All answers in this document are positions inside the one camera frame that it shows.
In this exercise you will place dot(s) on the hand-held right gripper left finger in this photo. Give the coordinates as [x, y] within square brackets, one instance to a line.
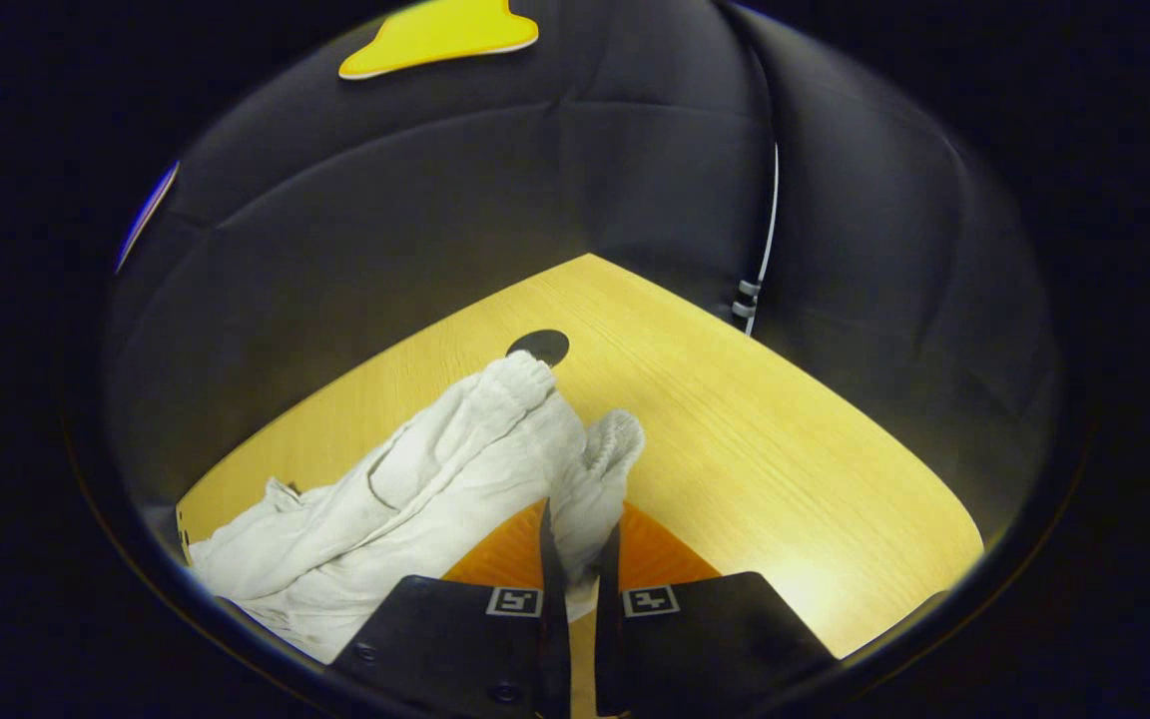
[557, 649]

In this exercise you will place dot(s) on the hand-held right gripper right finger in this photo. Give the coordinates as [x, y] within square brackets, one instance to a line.
[610, 649]

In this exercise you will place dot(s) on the white jeans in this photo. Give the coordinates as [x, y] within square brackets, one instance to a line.
[415, 499]

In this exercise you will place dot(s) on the black backdrop cloth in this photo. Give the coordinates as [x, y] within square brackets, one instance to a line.
[535, 180]

